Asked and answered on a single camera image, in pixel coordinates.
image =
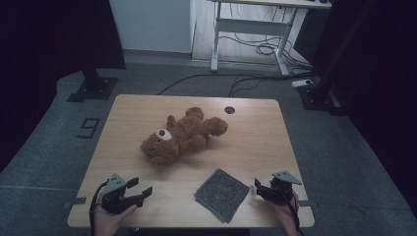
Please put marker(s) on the white power strip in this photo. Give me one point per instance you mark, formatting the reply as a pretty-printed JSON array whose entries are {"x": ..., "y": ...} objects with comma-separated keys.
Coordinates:
[{"x": 302, "y": 83}]

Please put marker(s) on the grey fluffy cloth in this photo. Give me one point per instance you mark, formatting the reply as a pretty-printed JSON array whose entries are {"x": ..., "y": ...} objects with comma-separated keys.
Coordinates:
[{"x": 222, "y": 195}]

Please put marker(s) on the dark curtain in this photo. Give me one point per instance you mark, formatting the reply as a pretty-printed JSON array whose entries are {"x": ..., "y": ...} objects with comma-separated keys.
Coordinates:
[
  {"x": 49, "y": 49},
  {"x": 377, "y": 65}
]

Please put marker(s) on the person's right hand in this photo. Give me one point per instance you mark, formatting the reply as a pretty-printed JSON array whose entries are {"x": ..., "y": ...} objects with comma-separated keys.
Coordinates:
[{"x": 289, "y": 216}]

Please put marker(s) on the grey tape strip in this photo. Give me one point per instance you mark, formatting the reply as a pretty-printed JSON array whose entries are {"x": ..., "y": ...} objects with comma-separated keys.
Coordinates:
[
  {"x": 76, "y": 202},
  {"x": 306, "y": 203}
]

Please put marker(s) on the black stand base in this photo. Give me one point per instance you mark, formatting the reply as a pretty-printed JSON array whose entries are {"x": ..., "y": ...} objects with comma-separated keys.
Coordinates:
[
  {"x": 319, "y": 98},
  {"x": 93, "y": 88}
]

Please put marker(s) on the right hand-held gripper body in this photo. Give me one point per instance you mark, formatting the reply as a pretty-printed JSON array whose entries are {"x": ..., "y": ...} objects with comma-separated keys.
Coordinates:
[{"x": 278, "y": 191}]

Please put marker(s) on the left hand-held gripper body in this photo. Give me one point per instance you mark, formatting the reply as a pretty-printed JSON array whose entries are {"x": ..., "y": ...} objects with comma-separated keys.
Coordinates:
[{"x": 114, "y": 200}]

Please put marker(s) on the brown teddy bear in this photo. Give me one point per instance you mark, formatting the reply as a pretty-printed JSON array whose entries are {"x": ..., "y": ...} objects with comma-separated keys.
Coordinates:
[{"x": 187, "y": 134}]

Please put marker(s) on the white metal desk frame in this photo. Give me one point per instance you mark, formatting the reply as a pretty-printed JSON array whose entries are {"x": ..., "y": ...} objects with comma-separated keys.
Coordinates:
[{"x": 252, "y": 27}]

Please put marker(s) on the person's left hand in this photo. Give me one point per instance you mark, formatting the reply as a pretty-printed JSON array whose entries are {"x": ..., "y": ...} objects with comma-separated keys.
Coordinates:
[{"x": 106, "y": 223}]

